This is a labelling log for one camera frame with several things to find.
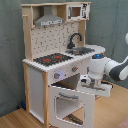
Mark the white oven door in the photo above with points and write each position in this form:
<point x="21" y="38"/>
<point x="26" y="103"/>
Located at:
<point x="63" y="102"/>

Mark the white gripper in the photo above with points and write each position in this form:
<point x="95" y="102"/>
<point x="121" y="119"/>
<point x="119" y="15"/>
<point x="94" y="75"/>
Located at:
<point x="94" y="86"/>

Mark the left red stove knob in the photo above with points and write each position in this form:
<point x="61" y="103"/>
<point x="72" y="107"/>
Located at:
<point x="56" y="75"/>

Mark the right red stove knob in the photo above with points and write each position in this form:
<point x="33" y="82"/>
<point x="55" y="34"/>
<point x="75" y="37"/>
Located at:
<point x="74" y="69"/>

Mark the grey range hood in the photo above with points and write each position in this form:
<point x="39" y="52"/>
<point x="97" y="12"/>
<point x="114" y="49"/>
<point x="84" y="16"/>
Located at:
<point x="48" y="18"/>

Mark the black toy faucet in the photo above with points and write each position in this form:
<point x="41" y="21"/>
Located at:
<point x="73" y="40"/>

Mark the wooden toy kitchen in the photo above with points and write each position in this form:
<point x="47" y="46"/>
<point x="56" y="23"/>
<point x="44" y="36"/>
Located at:
<point x="46" y="40"/>

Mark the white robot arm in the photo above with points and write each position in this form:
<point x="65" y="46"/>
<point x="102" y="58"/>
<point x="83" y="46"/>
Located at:
<point x="100" y="65"/>

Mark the red stove knob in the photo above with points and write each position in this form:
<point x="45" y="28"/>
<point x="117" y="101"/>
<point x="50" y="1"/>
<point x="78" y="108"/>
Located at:
<point x="56" y="75"/>
<point x="74" y="69"/>

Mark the grey toy sink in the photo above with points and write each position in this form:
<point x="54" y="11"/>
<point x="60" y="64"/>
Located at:
<point x="79" y="51"/>

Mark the black toy stovetop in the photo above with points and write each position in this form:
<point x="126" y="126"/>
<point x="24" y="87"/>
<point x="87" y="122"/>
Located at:
<point x="52" y="59"/>

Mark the white toy microwave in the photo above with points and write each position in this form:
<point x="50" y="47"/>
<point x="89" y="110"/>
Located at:
<point x="78" y="11"/>

